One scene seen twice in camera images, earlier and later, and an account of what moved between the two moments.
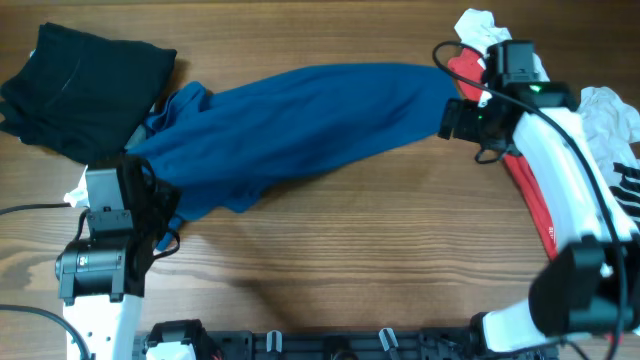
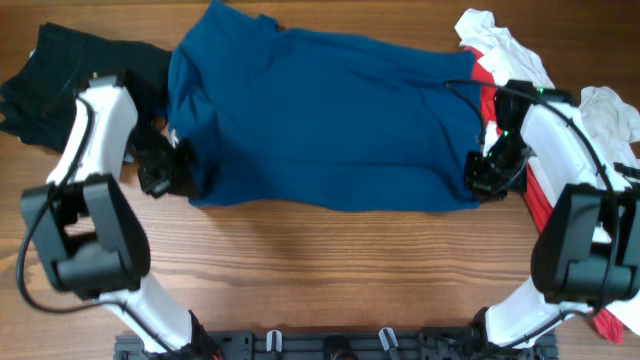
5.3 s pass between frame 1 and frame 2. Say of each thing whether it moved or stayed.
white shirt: stayed
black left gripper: moved
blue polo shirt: moved
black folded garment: stayed
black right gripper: moved
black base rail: stayed
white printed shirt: stayed
